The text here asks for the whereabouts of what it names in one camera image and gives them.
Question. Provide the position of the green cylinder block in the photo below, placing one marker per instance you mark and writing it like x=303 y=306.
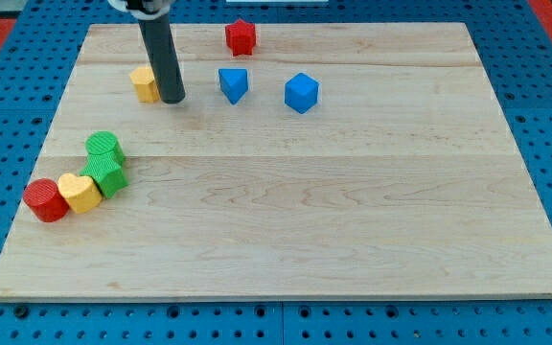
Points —
x=103 y=142

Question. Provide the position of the light wooden board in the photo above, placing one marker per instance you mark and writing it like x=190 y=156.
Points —
x=403 y=183

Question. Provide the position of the blue cube block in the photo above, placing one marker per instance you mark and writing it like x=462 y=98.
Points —
x=301 y=93

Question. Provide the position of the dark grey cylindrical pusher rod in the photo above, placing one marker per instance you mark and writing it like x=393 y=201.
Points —
x=158 y=39

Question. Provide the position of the blue triangle block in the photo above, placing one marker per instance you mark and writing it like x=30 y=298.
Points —
x=233 y=83

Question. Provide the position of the white rod mount collar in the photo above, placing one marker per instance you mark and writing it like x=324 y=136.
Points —
x=143 y=9

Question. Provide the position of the red cylinder block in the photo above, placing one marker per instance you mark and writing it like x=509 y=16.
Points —
x=45 y=201

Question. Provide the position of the yellow hexagon block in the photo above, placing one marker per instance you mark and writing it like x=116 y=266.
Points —
x=144 y=84

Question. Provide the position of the red star block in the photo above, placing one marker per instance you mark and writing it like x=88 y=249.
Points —
x=241 y=37

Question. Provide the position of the yellow heart block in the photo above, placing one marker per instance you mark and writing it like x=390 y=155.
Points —
x=79 y=191

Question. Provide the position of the green star block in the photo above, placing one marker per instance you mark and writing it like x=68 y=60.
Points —
x=107 y=171

